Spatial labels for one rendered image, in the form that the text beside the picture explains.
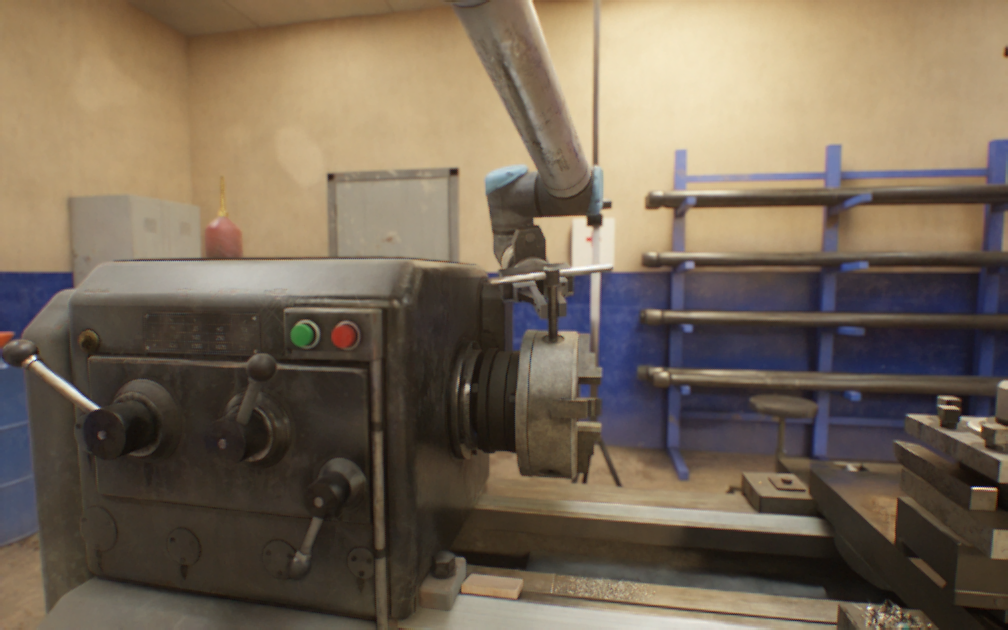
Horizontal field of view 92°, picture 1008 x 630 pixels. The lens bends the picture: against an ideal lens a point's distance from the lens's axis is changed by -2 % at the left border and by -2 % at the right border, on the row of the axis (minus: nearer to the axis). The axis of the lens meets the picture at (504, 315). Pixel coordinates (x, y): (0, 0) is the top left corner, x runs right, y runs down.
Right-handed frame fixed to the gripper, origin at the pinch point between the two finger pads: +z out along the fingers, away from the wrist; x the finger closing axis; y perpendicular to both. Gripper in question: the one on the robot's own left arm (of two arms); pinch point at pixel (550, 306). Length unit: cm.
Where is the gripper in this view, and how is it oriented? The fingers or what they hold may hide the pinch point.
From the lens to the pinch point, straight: 82.0
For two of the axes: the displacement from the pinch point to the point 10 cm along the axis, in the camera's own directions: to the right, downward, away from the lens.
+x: -9.8, 1.2, -1.3
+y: 0.5, 9.0, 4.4
